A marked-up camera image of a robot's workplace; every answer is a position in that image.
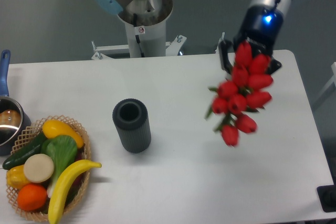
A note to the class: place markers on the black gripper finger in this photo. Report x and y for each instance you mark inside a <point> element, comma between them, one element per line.
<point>224,47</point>
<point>272,65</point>

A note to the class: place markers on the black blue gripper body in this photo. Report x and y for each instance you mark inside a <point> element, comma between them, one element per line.
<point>262,25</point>

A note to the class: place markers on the red tulip bouquet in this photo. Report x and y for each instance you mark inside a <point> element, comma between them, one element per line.
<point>243,93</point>

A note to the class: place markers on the dark grey ribbed vase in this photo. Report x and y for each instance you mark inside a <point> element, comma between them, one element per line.
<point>131,119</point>

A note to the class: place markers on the black device at table edge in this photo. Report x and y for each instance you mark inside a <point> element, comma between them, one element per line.
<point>327,197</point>

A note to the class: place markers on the yellow squash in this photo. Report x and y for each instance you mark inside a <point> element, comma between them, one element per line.
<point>54,128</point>

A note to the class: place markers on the green bok choy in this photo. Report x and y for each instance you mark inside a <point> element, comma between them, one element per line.
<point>62,150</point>

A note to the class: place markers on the yellow banana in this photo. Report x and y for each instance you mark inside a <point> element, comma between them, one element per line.
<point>62,187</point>

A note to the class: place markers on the woven wicker basket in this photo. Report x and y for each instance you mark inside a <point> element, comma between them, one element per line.
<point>79,186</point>

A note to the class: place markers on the dark green cucumber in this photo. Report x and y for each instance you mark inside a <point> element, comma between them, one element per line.
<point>23,154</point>

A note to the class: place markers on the orange fruit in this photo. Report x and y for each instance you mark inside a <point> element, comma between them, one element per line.
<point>32,197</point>

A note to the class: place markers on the yellow bell pepper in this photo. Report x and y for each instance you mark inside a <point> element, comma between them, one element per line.
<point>16,178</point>

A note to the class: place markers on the white metal post right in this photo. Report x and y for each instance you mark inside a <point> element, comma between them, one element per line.
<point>219,42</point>

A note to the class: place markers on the white metal frame bracket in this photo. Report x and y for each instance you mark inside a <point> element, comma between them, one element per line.
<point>171,48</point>

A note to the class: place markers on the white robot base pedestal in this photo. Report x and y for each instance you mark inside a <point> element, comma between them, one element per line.
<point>145,21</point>

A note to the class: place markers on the blue handled saucepan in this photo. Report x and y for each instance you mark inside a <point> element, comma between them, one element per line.
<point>13,118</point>

